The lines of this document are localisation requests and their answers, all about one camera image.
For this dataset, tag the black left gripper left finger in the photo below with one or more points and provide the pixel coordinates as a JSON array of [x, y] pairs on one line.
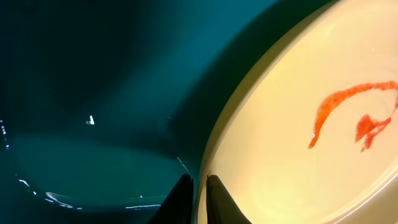
[[177, 207]]

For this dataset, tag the teal plastic tray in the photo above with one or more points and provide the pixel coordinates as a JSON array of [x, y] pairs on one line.
[[105, 104]]

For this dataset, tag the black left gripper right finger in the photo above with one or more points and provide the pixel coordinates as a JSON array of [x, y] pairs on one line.
[[220, 206]]

